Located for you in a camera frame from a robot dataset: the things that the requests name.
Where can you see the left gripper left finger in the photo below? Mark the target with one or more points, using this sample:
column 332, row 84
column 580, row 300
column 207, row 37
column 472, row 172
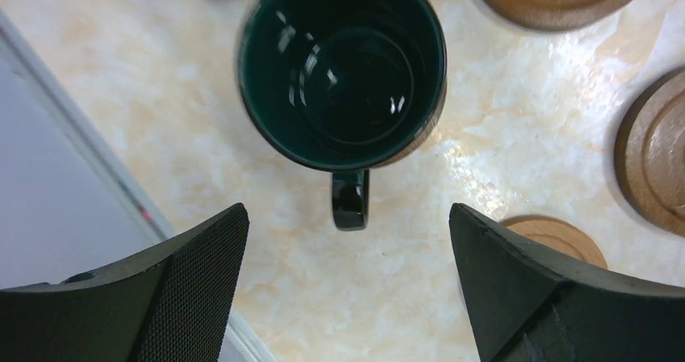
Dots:
column 170, row 302

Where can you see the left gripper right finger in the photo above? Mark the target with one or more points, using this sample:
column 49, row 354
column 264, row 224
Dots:
column 528, row 302

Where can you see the dark green mug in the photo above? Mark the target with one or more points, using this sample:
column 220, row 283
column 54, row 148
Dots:
column 343, row 86

